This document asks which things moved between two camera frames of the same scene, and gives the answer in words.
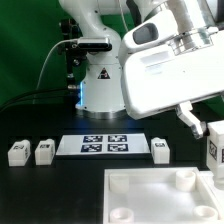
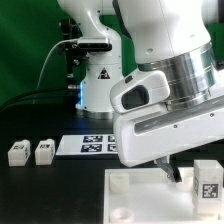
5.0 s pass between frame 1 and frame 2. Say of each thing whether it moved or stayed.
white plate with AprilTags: stayed
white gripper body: moved
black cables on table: stayed
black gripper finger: moved
